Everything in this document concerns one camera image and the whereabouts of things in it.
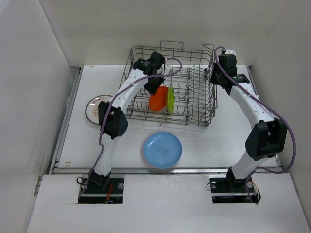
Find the white plate orange sunburst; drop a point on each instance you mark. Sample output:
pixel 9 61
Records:
pixel 91 110

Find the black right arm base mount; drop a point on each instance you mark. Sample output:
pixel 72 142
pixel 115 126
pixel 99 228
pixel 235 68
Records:
pixel 223 192

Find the lime green plastic plate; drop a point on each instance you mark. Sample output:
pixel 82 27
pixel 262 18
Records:
pixel 170 101

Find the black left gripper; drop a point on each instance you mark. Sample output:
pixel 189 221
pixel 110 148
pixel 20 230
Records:
pixel 152 90

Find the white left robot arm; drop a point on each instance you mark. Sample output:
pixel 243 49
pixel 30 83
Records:
pixel 112 119

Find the aluminium table edge rail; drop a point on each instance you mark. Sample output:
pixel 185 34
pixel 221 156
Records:
pixel 213 148

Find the grey wire dish rack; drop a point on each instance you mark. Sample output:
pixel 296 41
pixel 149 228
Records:
pixel 195 97

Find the orange plastic plate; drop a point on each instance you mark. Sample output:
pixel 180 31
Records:
pixel 158 101

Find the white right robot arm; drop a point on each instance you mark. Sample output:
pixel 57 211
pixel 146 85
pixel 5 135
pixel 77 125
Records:
pixel 268 134

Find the light blue plastic plate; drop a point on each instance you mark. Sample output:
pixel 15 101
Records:
pixel 162 150

